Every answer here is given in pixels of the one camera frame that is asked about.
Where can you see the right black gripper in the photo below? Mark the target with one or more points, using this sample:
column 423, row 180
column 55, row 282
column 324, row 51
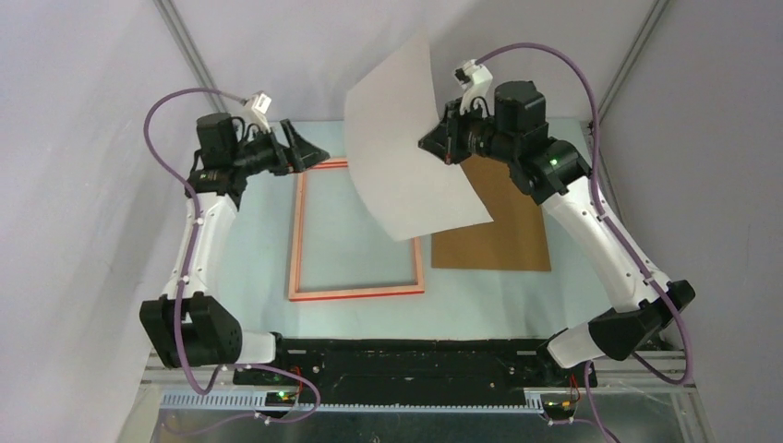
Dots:
column 445, row 139

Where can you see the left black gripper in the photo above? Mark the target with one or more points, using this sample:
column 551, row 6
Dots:
column 303, row 154

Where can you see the colourful printed photo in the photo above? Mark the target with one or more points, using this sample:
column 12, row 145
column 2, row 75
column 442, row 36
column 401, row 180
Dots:
column 407, row 190

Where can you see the clear acrylic sheet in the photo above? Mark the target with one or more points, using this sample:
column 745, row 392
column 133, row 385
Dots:
column 344, row 247

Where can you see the brown cardboard backing board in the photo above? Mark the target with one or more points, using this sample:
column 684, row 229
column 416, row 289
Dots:
column 515, row 239

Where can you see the orange wooden picture frame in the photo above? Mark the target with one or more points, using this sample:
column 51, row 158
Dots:
column 296, row 294

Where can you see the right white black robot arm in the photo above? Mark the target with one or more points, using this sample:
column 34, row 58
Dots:
column 552, row 172

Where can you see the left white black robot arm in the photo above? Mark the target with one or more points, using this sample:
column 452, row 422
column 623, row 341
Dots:
column 187, row 319

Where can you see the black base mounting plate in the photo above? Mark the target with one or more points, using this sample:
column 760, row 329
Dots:
column 426, row 373

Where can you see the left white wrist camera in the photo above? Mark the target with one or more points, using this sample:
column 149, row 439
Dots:
column 256, row 107

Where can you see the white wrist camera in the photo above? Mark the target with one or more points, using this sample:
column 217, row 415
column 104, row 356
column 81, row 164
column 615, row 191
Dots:
column 475, row 80
column 256, row 107

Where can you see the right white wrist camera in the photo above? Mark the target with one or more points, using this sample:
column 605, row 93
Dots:
column 475, row 80

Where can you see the aluminium front rail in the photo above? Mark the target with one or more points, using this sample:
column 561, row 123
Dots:
column 647, row 372

